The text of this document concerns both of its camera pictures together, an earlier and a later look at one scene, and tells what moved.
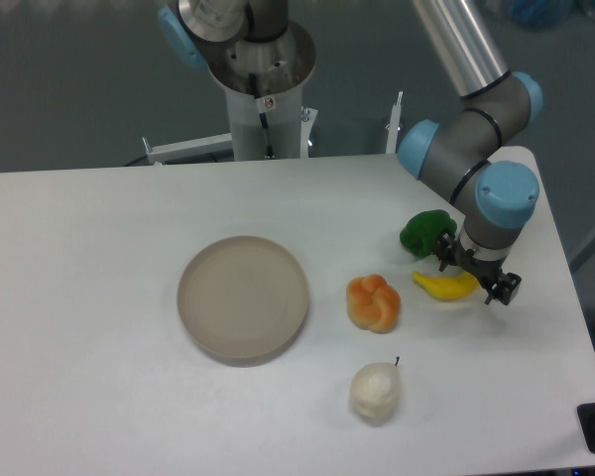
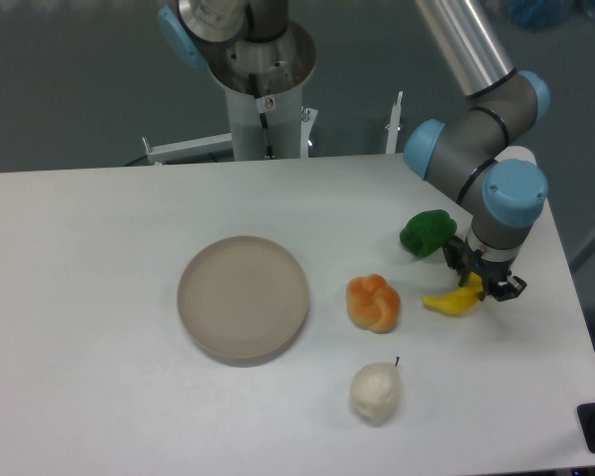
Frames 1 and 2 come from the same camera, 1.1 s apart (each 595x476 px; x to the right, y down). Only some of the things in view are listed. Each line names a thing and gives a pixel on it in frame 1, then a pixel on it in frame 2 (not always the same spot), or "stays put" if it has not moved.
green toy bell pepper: [420, 233] stays put
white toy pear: [374, 393] stays put
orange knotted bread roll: [372, 303] stays put
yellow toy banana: [458, 288] to [458, 300]
